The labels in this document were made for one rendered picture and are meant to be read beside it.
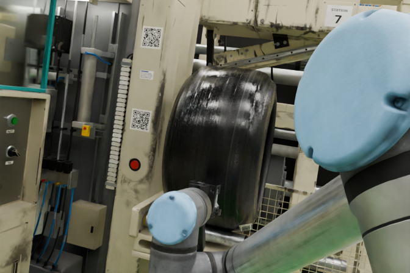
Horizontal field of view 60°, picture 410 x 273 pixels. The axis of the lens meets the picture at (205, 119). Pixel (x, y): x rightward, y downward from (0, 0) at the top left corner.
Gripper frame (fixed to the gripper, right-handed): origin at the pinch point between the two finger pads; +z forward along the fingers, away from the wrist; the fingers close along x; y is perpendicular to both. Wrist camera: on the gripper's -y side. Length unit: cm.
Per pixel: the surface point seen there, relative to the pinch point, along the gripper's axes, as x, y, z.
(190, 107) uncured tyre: 10.3, 26.6, -2.1
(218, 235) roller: -1.7, -10.3, 11.8
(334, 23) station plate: -28, 69, 35
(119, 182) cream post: 37.6, -1.5, 18.2
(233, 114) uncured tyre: -2.6, 26.5, -2.1
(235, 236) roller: -6.8, -9.5, 12.4
